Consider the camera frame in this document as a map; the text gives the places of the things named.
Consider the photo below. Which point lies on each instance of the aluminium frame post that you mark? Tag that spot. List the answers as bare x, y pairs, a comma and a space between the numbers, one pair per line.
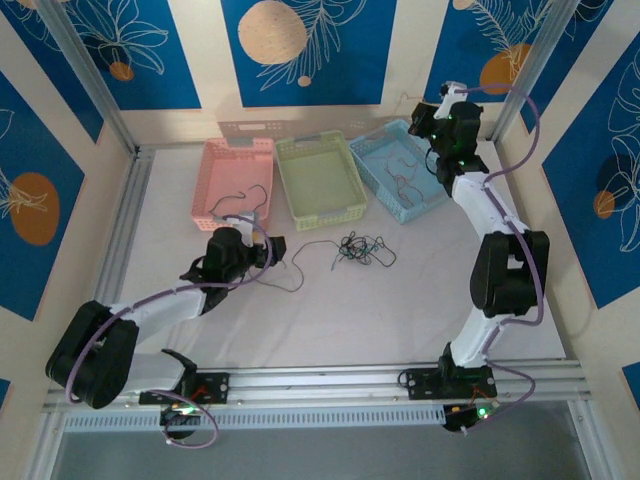
95, 85
530, 70

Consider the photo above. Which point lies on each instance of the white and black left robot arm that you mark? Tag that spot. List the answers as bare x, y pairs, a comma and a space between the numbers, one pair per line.
160, 310

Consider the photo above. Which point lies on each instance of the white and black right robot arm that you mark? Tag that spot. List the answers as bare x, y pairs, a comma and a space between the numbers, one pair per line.
480, 200

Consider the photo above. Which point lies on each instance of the aluminium side rail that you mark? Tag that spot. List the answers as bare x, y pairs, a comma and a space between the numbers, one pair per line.
125, 210

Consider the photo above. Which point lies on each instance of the black controller board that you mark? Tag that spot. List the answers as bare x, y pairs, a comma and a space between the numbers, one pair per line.
172, 415
457, 420

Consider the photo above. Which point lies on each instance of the green perforated plastic basket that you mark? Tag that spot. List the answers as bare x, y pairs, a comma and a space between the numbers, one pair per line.
320, 180

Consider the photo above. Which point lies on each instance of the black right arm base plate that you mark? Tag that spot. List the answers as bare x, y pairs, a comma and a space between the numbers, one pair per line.
417, 382

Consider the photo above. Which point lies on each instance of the pink perforated plastic basket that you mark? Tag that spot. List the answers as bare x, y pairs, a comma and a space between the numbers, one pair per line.
232, 170

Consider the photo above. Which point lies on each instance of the aluminium frame rail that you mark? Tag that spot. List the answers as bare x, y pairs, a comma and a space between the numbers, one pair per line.
325, 382

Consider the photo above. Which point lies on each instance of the blue perforated plastic basket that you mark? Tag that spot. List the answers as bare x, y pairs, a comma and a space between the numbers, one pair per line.
390, 145

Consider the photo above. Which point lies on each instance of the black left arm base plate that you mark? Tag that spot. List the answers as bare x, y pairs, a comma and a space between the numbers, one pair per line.
215, 387

